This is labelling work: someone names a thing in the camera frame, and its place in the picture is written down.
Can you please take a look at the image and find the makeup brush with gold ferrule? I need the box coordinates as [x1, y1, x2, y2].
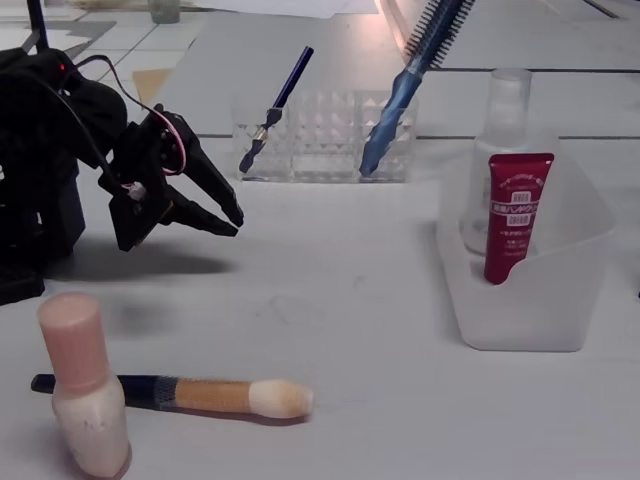
[30, 373, 315, 420]

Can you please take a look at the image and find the pink bottle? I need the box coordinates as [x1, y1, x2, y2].
[37, 292, 134, 479]

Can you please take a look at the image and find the blue round hair brush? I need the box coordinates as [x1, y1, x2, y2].
[357, 0, 476, 179]

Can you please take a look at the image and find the clear bottle with clear cap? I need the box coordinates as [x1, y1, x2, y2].
[458, 67, 534, 256]

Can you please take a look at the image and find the brown cardboard piece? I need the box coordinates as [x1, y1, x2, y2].
[132, 68, 175, 109]

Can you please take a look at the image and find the clear acrylic organizer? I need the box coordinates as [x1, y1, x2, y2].
[230, 89, 420, 184]

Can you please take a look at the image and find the dark blue eyeliner pencil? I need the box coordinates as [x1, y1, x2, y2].
[238, 46, 316, 175]

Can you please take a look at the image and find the glass jar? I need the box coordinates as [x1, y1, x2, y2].
[149, 0, 181, 25]

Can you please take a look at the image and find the black stand pole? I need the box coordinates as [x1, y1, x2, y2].
[22, 0, 51, 54]

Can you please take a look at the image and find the white curved tube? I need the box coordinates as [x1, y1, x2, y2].
[377, 0, 416, 56]

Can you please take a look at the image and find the red hand cream tube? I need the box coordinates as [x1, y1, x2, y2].
[482, 152, 556, 286]

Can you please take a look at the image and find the translucent plastic bin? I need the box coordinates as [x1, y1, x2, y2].
[438, 132, 619, 353]

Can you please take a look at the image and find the red white servo cable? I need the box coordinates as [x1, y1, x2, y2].
[149, 107, 187, 176]

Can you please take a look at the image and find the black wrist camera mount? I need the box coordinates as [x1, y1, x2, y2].
[107, 185, 174, 252]

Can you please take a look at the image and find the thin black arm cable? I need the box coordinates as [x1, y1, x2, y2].
[54, 53, 151, 184]

